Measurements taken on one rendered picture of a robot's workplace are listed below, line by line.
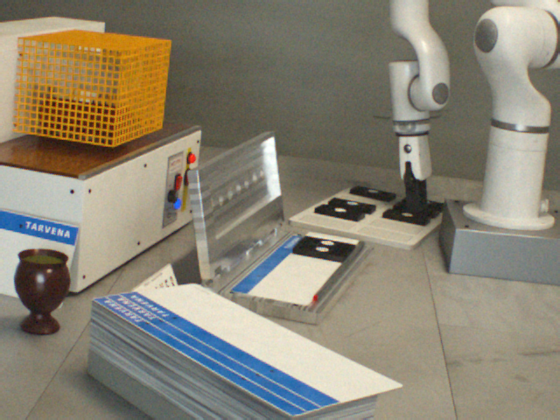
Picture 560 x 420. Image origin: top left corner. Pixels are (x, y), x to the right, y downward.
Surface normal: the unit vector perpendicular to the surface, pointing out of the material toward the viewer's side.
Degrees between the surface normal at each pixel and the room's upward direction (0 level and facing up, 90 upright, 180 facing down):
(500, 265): 90
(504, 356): 0
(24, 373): 0
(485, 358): 0
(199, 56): 90
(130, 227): 90
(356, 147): 90
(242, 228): 77
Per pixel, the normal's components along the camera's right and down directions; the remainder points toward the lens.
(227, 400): -0.76, 0.07
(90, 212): 0.96, 0.17
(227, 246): 0.96, -0.06
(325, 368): 0.11, -0.96
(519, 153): -0.13, 0.22
